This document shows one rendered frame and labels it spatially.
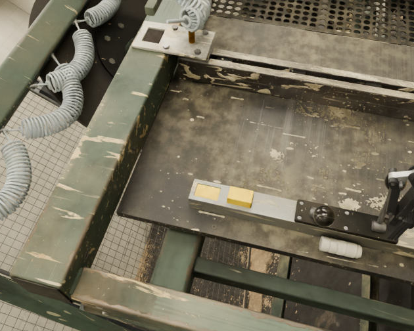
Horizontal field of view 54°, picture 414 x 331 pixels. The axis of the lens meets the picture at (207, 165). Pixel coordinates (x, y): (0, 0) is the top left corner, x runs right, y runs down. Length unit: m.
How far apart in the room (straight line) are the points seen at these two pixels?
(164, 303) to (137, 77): 0.52
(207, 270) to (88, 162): 0.33
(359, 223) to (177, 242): 0.37
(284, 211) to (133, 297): 0.34
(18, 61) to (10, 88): 0.10
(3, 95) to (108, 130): 0.52
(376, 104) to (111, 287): 0.74
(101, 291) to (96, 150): 0.28
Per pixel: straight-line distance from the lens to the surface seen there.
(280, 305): 1.93
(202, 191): 0.85
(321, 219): 0.72
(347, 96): 1.06
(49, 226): 0.80
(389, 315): 0.92
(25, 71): 1.40
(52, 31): 1.51
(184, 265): 0.87
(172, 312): 0.75
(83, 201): 0.81
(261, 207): 0.84
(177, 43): 1.05
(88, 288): 0.79
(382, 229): 0.86
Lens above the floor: 1.99
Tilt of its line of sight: 21 degrees down
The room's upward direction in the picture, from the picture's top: 59 degrees counter-clockwise
